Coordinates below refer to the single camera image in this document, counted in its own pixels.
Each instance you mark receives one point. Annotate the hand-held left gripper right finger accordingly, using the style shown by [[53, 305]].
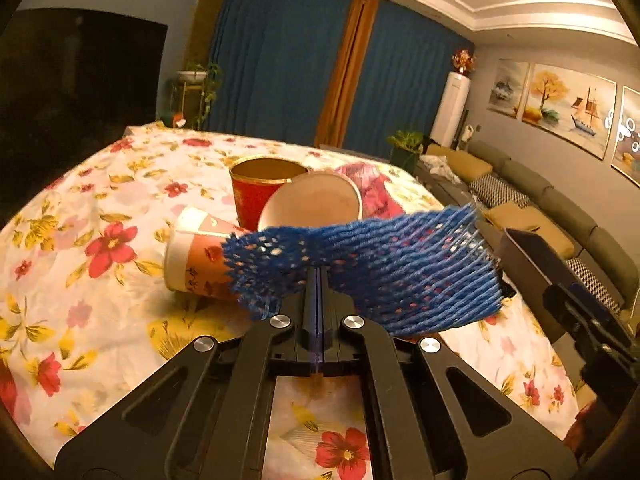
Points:
[[334, 332]]

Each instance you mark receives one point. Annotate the brown wooden door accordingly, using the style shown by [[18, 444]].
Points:
[[205, 20]]

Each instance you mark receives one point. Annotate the orange curtain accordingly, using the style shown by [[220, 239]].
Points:
[[345, 70]]

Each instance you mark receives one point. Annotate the grey green sofa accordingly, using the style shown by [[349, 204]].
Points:
[[550, 195]]

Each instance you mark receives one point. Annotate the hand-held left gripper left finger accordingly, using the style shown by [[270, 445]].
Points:
[[306, 332]]

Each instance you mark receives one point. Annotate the plant on gold stand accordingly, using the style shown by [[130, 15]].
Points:
[[192, 77]]

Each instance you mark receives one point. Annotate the orange printed paper cup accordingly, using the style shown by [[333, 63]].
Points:
[[200, 265]]

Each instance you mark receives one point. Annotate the black television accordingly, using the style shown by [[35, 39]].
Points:
[[75, 85]]

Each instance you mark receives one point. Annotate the red paper cup gold rim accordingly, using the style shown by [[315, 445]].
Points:
[[247, 200]]

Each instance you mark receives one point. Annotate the white cloth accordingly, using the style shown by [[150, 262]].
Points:
[[442, 167]]

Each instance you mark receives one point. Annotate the paper cup with white inside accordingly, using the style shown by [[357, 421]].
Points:
[[310, 205]]

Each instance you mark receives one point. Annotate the painting with white circles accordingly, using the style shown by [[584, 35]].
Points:
[[627, 135]]

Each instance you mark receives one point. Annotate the blue curtain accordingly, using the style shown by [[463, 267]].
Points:
[[405, 85], [280, 60]]

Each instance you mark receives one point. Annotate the floral tablecloth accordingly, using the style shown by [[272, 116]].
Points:
[[90, 220]]

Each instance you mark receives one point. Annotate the red gold flower decoration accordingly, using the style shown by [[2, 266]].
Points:
[[463, 61]]

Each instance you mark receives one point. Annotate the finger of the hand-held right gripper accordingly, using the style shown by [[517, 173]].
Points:
[[590, 315]]

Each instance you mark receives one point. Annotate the black white patterned cushion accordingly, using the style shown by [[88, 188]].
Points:
[[595, 280], [497, 191]]

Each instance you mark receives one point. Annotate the white standing air conditioner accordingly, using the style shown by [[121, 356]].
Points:
[[450, 110]]

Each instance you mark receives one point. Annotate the grey landscape painting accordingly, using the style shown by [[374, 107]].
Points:
[[507, 87]]

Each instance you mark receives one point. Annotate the green potted plant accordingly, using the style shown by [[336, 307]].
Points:
[[405, 142]]

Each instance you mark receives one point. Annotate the blue foam fruit net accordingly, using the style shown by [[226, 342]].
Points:
[[400, 270]]

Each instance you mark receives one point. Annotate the yellow cushion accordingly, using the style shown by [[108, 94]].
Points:
[[530, 222], [465, 165]]

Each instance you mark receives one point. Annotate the yellow tree painting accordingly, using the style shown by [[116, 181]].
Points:
[[570, 110]]

